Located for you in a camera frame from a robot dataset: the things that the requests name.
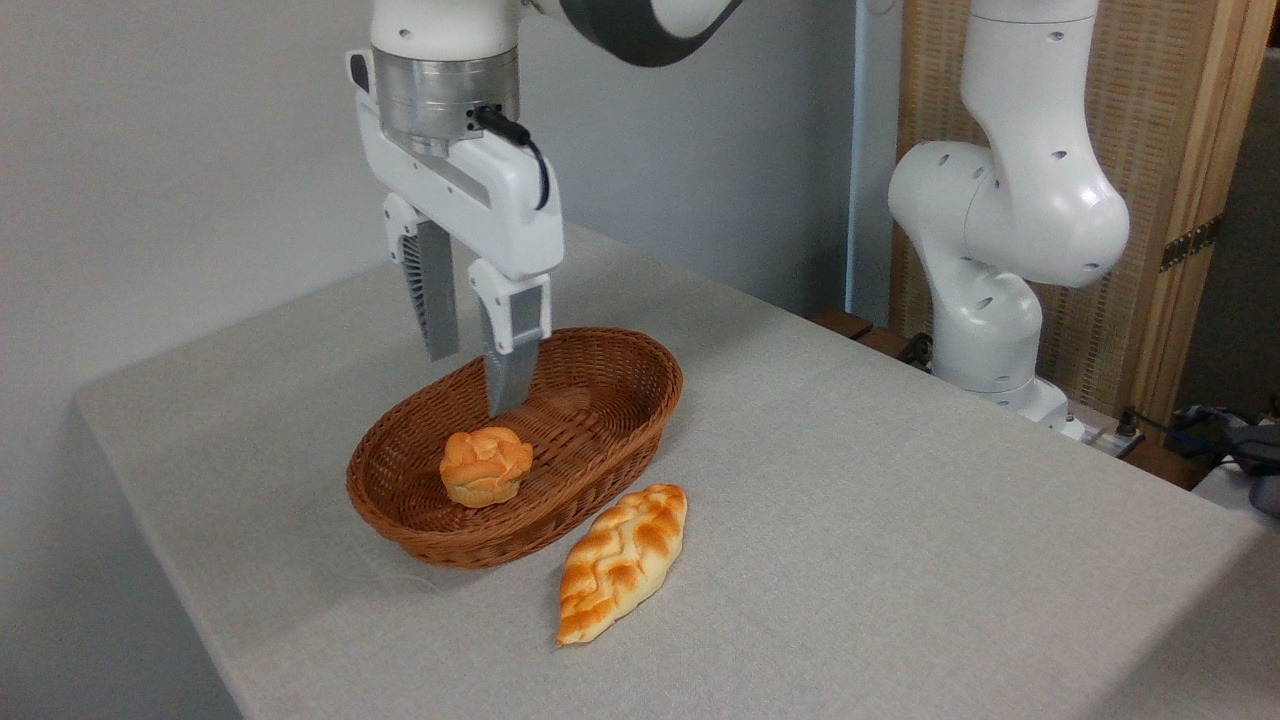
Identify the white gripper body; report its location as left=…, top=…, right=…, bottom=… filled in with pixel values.
left=347, top=50, right=564, bottom=281

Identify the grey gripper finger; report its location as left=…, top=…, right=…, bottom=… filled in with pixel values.
left=384, top=193, right=461, bottom=362
left=468, top=259, right=553, bottom=418

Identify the round orange muffin bread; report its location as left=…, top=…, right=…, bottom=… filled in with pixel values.
left=440, top=427, right=534, bottom=509

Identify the brown wicker basket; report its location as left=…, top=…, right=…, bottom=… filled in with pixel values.
left=346, top=327, right=684, bottom=571

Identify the braided golden bread loaf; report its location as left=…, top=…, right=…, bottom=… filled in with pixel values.
left=555, top=484, right=689, bottom=647

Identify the grey tablecloth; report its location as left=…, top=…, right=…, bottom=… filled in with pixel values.
left=72, top=222, right=1280, bottom=720

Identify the dark metal screen hinge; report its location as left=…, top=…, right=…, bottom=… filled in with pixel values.
left=1160, top=215, right=1223, bottom=273

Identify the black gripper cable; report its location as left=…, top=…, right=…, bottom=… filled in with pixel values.
left=472, top=104, right=551, bottom=211

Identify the white vertical wall conduit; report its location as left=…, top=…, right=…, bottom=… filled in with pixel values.
left=845, top=0, right=867, bottom=313

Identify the black power cable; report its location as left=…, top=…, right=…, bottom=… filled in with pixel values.
left=1115, top=405, right=1216, bottom=459

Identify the dark grey cable bundle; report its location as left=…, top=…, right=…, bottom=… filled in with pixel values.
left=1172, top=398, right=1280, bottom=517

